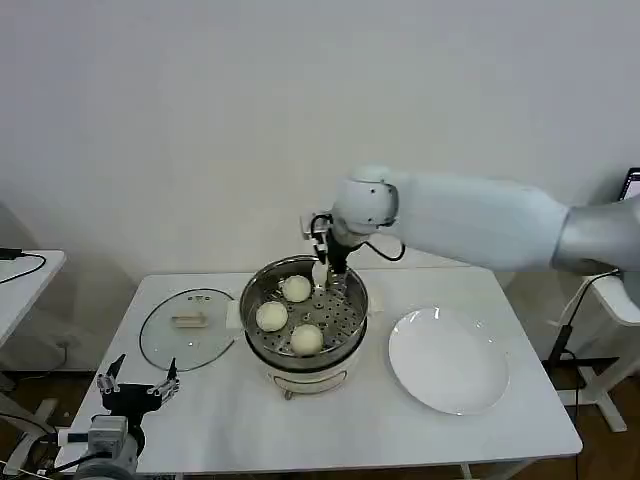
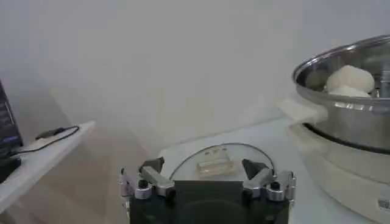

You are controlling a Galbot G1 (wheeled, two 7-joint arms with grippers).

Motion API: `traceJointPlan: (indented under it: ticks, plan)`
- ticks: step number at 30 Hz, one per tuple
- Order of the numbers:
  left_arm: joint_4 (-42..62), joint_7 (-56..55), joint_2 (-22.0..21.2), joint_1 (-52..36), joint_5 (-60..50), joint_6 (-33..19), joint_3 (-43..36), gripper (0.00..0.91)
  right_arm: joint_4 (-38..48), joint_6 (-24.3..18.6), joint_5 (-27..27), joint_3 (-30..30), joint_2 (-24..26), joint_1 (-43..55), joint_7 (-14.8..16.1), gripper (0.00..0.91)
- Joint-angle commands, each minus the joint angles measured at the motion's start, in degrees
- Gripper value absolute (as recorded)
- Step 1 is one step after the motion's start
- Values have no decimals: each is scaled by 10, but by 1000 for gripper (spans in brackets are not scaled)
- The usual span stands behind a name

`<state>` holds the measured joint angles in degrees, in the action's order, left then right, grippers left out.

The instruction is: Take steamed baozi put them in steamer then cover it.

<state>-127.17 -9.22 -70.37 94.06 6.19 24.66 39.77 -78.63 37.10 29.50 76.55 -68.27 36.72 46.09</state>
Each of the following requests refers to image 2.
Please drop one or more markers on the round glass lid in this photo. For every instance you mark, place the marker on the round glass lid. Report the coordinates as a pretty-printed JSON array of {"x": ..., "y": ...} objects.
[{"x": 213, "y": 161}]

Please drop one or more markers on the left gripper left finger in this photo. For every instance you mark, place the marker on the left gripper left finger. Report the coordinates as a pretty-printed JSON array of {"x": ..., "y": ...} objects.
[{"x": 152, "y": 181}]

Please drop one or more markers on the dark screen device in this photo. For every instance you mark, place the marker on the dark screen device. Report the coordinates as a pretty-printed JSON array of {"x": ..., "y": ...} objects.
[{"x": 7, "y": 128}]

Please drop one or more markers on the white steamed bun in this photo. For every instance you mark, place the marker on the white steamed bun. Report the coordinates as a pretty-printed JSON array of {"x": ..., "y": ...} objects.
[
  {"x": 347, "y": 92},
  {"x": 350, "y": 77}
]

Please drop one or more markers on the white electric cooker base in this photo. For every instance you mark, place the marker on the white electric cooker base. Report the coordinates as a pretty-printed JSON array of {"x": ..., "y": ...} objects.
[{"x": 344, "y": 176}]

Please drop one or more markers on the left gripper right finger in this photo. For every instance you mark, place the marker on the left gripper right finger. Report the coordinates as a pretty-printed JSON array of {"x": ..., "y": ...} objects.
[{"x": 265, "y": 182}]

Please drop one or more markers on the perforated steel steamer basket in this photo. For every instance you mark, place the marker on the perforated steel steamer basket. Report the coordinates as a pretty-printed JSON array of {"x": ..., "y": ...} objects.
[{"x": 350, "y": 124}]

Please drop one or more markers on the plain white side desk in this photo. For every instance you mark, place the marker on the plain white side desk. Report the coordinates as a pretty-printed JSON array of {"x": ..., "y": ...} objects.
[{"x": 39, "y": 164}]

